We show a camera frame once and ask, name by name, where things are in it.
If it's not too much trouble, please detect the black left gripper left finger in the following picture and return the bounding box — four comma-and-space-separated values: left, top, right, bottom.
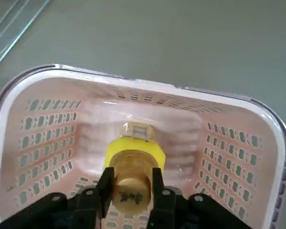
0, 167, 115, 229

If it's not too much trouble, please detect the pink plastic basket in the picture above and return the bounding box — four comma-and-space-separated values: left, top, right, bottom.
0, 63, 286, 229

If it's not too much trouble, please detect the yellow drink bottle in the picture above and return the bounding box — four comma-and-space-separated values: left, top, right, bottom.
102, 121, 167, 213

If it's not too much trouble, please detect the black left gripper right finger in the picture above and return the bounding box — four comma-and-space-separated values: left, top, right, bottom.
146, 167, 251, 229

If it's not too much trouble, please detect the clear curved acrylic shelf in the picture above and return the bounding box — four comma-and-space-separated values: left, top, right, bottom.
0, 0, 51, 73

